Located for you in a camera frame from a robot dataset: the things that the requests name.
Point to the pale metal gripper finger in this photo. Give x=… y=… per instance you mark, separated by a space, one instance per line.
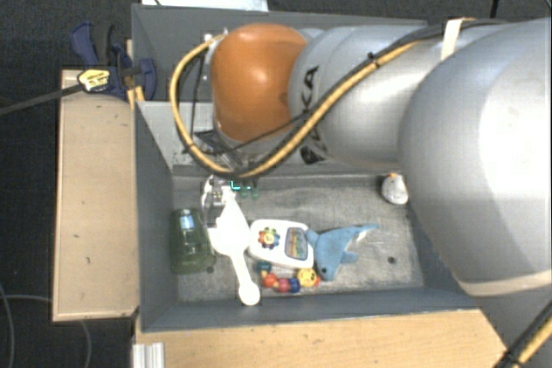
x=208 y=190
x=215 y=211

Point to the white plastic scoop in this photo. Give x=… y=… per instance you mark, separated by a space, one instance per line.
x=235 y=235

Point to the green clear glass cup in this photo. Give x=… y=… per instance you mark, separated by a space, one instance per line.
x=190 y=243

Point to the white toy with coloured beads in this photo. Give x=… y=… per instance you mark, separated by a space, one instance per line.
x=280 y=243

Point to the pale wood board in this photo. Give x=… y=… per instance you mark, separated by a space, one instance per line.
x=97 y=202

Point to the blue plush dolphin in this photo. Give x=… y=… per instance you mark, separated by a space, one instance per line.
x=334 y=247

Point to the grey metal bin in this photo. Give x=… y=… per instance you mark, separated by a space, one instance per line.
x=371 y=211

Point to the white toy bird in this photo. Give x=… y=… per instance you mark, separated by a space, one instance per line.
x=394 y=189

